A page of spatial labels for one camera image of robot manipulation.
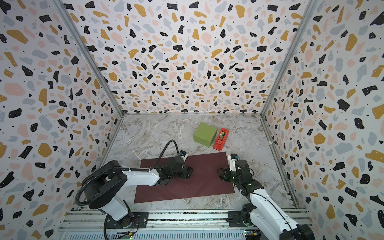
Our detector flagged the green gift box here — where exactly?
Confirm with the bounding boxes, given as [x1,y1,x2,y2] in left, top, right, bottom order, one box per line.
[193,123,218,148]

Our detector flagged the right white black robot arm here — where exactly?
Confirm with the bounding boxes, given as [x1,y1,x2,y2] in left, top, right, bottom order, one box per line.
[218,154,315,240]

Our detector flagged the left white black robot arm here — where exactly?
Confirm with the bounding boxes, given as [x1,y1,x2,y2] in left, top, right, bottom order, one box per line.
[75,152,193,228]

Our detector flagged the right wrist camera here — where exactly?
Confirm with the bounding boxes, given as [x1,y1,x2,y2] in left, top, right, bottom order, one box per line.
[228,154,239,171]

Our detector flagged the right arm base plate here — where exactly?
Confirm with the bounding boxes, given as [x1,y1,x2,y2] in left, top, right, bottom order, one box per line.
[226,211,254,228]

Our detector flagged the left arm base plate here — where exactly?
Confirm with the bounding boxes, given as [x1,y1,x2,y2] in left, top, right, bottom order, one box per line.
[104,212,149,230]

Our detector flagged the black corrugated cable conduit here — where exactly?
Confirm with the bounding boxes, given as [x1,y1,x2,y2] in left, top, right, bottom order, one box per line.
[74,139,181,207]

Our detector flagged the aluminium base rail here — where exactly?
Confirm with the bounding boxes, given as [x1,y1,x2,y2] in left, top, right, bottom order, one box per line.
[58,209,314,240]

